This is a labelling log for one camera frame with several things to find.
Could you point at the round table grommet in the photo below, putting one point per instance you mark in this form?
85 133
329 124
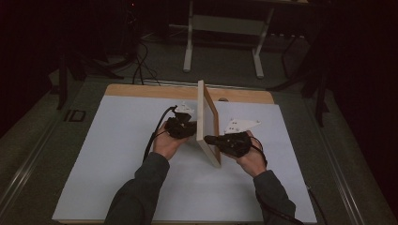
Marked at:
223 99

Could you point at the wooden picture frame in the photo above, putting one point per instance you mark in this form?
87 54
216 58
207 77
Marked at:
205 125

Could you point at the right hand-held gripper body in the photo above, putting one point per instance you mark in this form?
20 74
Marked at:
236 143

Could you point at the metal floor rail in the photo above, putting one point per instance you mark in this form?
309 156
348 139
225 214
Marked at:
25 175
341 181

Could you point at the person's right hand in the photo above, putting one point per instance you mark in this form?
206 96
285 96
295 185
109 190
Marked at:
255 159

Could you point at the white metal desk frame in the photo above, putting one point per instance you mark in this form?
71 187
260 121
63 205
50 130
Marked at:
187 47

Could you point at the person's left hand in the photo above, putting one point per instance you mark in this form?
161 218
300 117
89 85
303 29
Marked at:
165 145

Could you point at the white paper sheet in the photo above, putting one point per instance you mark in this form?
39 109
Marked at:
119 156

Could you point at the black floor socket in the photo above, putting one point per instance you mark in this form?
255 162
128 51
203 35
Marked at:
75 115

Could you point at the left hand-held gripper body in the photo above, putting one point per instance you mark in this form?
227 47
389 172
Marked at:
176 128

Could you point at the black metal stand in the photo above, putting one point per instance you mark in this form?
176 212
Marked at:
62 81
319 93

